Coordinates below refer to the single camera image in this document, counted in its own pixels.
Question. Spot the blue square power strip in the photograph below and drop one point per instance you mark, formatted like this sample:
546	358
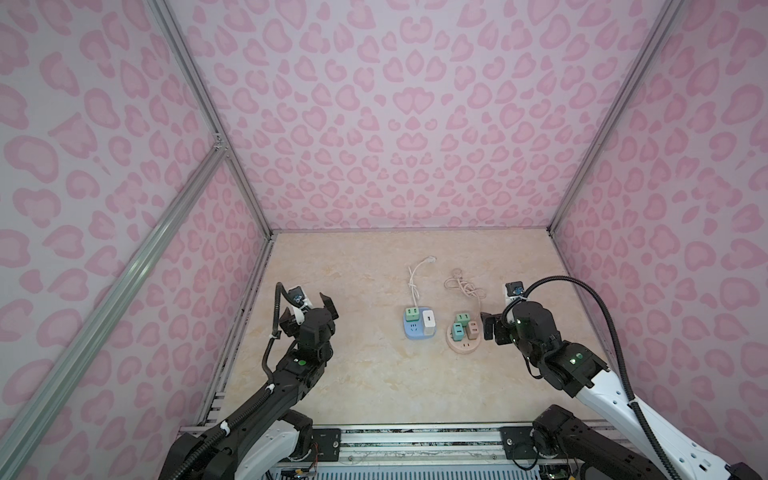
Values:
414	331

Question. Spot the light green charger plug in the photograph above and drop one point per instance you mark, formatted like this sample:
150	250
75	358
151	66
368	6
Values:
412	314

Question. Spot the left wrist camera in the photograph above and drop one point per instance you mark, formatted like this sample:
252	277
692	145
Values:
298	298

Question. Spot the teal charger plug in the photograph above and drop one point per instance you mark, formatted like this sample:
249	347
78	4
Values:
458	332

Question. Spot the pink round power strip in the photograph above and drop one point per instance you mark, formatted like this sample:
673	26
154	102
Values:
457	282

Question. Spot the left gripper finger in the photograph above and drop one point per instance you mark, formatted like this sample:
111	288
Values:
329	305
288	324

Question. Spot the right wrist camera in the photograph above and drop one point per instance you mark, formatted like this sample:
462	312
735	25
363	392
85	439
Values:
514	292

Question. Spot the left wall aluminium strut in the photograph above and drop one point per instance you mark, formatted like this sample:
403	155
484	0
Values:
39	413

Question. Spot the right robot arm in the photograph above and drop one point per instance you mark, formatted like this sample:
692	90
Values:
658	449

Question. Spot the pink charger plug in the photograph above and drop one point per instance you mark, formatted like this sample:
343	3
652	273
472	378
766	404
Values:
472	330

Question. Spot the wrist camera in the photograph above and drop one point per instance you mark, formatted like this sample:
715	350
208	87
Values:
514	292
298	298

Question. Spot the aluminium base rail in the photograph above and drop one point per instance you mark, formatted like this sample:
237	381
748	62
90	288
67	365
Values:
459	445

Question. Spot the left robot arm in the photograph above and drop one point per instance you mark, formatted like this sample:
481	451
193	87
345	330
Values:
258	408

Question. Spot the white charger plug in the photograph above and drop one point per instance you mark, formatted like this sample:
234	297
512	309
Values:
428	322

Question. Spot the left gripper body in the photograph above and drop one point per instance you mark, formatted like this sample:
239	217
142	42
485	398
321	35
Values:
327	356

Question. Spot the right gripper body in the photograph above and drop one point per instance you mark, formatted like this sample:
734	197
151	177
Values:
507	333

